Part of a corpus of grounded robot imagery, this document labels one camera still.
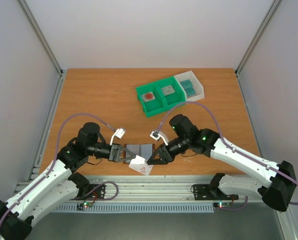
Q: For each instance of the green middle bin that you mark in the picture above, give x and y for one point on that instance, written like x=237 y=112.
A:
x=171 y=100

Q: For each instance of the aluminium front rail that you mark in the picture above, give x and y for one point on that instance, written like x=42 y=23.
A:
x=170 y=188

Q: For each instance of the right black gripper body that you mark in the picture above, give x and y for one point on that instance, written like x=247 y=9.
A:
x=164 y=154

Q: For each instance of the white card with red print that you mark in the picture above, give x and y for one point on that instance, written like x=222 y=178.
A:
x=139 y=164

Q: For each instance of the grey slotted cable duct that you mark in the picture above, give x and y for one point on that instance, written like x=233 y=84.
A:
x=135 y=208

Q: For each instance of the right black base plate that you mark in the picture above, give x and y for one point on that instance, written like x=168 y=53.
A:
x=202 y=192

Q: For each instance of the circuit board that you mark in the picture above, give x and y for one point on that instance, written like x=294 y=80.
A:
x=222 y=205
x=85 y=205

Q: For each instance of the white bin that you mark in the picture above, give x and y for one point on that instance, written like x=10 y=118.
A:
x=198 y=87

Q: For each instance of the right circuit board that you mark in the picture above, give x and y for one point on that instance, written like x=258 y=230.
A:
x=222 y=205

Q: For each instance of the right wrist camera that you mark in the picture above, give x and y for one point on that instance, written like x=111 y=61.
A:
x=158 y=135

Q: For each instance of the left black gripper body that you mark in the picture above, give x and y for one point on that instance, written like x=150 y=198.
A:
x=114 y=151

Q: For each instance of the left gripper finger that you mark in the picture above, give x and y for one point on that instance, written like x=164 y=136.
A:
x=126 y=153
x=126 y=160

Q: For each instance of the green left bin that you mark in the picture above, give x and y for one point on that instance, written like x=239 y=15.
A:
x=153 y=107

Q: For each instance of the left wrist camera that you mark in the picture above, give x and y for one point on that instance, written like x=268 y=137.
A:
x=119 y=133

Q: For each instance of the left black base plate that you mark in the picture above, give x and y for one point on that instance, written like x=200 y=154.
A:
x=99 y=191

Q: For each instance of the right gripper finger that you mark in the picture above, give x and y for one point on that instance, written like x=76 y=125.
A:
x=155 y=155
x=157 y=162

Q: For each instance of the grey card with red dot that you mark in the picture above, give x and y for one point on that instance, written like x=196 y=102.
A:
x=148 y=96

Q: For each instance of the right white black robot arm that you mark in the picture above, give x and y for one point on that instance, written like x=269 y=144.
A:
x=269 y=181

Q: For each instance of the left aluminium frame post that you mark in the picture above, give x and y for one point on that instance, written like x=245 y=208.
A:
x=37 y=30

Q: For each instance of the aluminium frame post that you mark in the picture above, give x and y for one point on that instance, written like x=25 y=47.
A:
x=274 y=6
x=37 y=30

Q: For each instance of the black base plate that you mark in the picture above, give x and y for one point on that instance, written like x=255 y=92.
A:
x=202 y=192
x=99 y=191

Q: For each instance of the green bin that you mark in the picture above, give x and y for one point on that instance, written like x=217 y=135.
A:
x=153 y=107
x=171 y=100

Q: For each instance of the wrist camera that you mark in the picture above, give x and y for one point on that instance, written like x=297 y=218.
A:
x=158 y=135
x=119 y=133

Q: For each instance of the left circuit board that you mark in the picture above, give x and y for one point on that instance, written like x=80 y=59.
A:
x=85 y=205

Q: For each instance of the brown leather card holder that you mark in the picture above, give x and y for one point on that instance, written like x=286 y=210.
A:
x=143 y=150

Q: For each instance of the teal card in white bin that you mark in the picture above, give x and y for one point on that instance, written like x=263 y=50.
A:
x=190 y=92

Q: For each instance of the right aluminium frame post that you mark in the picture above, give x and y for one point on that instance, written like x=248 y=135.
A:
x=274 y=6

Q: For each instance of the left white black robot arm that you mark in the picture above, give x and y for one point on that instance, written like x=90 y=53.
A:
x=58 y=183

